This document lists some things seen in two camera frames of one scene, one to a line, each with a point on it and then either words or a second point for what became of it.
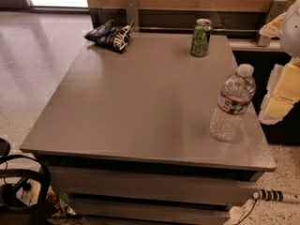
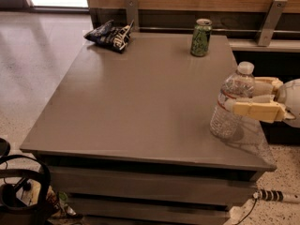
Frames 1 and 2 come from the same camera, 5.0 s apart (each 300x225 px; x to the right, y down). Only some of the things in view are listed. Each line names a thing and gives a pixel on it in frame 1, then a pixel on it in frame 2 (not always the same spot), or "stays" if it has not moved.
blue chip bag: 112,37 stays
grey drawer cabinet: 127,136 stays
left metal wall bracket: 132,12 stays
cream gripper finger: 274,28 to 264,85
